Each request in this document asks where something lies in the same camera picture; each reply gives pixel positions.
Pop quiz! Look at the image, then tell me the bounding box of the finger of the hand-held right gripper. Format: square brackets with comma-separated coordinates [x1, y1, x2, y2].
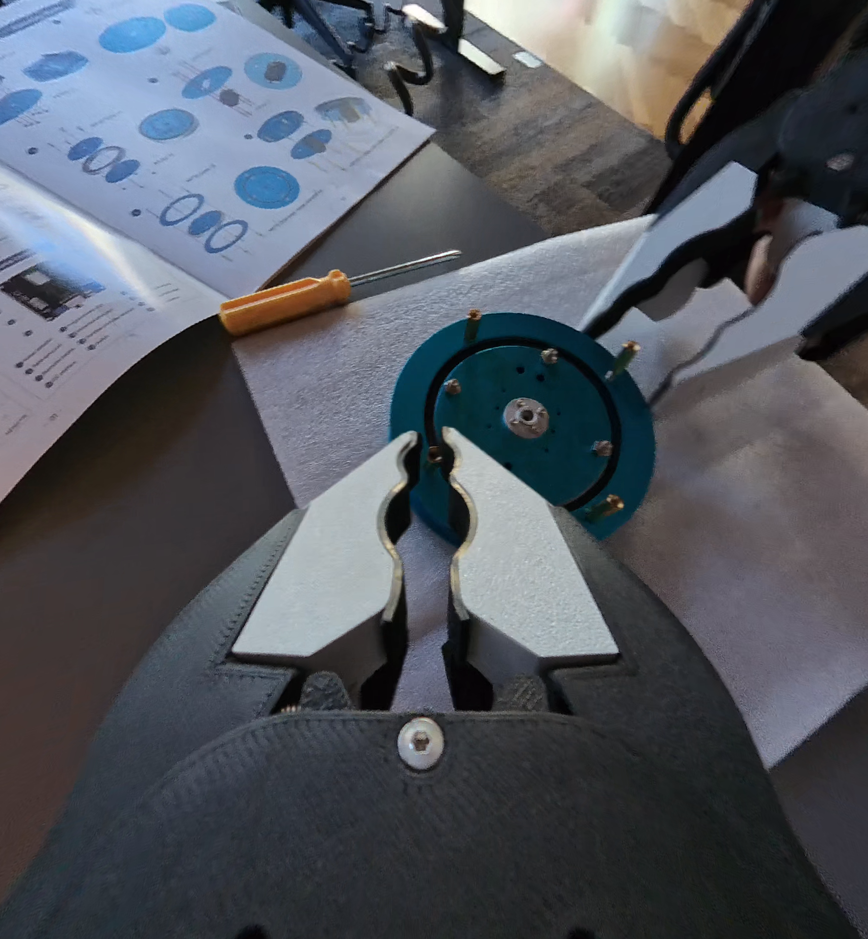
[575, 161, 763, 340]
[645, 226, 868, 409]

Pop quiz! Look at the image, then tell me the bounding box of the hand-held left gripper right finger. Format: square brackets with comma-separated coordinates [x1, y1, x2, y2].
[441, 425, 620, 694]

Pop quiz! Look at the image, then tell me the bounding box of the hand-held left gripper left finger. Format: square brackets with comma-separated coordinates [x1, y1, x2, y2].
[232, 430, 422, 691]

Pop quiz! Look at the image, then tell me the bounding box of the blue round turntable base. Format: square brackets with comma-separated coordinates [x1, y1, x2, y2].
[390, 312, 656, 545]

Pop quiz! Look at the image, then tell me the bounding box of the dark desk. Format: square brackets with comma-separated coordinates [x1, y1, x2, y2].
[0, 139, 868, 939]

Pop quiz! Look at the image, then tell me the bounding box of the metal desk foot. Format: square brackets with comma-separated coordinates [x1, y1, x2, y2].
[441, 0, 508, 74]

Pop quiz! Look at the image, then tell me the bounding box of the person's right hand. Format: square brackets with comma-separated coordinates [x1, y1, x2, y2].
[742, 236, 777, 305]

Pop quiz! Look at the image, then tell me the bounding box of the white foam sheet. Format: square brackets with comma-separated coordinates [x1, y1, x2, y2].
[232, 216, 868, 771]

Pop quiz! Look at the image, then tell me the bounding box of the open instruction manual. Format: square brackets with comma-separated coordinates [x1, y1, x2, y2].
[0, 0, 436, 544]

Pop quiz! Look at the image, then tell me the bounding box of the yellow-handled screwdriver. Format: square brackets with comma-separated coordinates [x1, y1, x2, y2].
[219, 249, 463, 338]

